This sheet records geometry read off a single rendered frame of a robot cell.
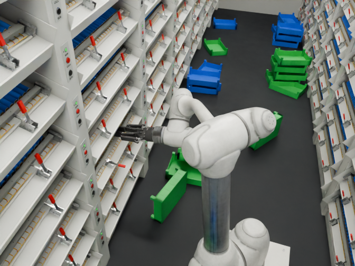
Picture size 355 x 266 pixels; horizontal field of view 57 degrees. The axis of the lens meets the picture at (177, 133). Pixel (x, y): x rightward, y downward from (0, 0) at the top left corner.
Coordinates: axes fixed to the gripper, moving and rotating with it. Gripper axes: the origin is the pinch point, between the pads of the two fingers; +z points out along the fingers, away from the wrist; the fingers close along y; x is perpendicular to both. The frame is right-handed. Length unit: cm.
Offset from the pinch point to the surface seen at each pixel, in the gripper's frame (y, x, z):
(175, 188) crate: -6, 46, -26
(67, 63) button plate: 40, -59, -12
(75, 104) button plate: 41, -44, -10
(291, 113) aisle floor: -133, 73, -100
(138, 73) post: -25.2, -20.4, -6.8
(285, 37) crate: -275, 61, -96
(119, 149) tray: 5.5, 7.5, -2.2
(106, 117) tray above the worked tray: 8.2, -14.5, -1.3
